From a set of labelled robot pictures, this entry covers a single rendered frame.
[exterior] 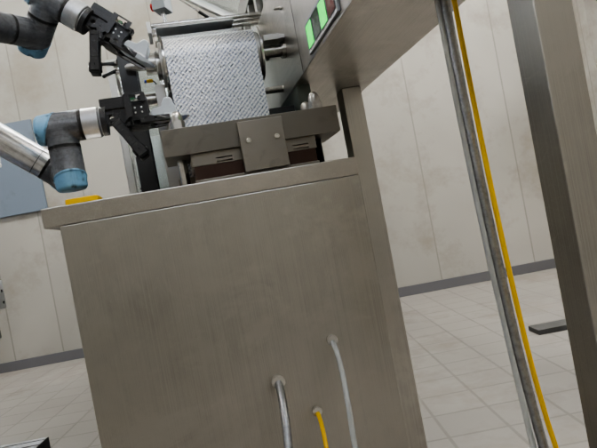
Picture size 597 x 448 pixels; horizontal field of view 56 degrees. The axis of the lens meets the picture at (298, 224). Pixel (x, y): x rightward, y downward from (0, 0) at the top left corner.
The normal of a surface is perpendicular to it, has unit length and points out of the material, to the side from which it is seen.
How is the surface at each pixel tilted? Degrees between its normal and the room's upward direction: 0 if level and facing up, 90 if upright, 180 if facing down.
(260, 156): 90
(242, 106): 90
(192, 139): 90
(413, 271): 90
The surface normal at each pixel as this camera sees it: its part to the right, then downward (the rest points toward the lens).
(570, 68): 0.18, -0.03
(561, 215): -0.96, 0.18
